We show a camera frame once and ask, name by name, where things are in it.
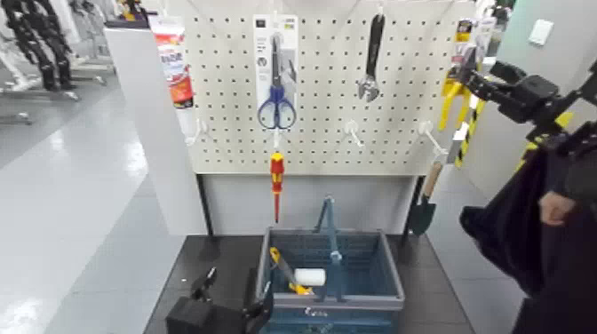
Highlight black humanoid robot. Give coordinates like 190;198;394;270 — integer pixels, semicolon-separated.
0;0;78;92

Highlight yellow grey hand tool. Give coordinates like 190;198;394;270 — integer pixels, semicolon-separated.
269;247;314;296

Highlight yellow pliers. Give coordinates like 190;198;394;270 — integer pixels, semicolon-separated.
437;18;482;132

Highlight yellow black striped post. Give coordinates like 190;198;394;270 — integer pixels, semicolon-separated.
454;95;490;170

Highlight yellow black striped corner guard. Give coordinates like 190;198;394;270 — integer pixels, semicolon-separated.
513;109;574;172

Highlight black stand leg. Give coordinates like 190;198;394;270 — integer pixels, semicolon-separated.
195;174;221;262
398;176;425;262

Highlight red yellow screwdriver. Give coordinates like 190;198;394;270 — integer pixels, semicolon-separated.
270;151;285;224

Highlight white partition panel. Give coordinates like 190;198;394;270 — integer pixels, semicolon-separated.
103;27;209;236

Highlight cream perforated pegboard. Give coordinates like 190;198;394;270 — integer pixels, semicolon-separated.
179;0;477;178

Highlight blue scissors in card package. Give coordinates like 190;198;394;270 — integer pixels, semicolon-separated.
252;13;299;131

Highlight green trowel wooden handle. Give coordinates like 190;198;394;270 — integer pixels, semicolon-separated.
407;160;443;237

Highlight bystander bare hand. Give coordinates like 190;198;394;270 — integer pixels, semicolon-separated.
538;191;577;227

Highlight yellow black background machine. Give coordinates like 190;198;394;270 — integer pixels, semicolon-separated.
115;0;149;22

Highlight red white sealant tube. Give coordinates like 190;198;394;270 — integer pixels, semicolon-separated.
149;16;199;141

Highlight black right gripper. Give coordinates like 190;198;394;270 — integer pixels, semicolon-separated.
460;60;561;125

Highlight grey stand back panel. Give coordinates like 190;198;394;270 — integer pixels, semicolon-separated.
201;174;418;235

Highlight black handled adjustable wrench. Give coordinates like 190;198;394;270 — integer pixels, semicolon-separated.
357;13;386;104

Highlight white robot stand frame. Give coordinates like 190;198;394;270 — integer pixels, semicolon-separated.
0;42;117;127

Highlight person in dark clothing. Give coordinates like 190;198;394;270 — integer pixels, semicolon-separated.
458;135;597;334

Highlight blue plastic crate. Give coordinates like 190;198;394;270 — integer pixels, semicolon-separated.
253;227;407;334

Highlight person forearm dark sleeve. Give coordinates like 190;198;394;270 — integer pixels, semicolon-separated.
557;148;597;209

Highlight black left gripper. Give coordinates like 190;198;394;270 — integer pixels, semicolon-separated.
165;266;276;334

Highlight white roller cylinder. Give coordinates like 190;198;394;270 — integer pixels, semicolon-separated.
293;267;327;287

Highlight white wall plate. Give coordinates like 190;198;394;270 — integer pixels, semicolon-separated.
529;18;555;47

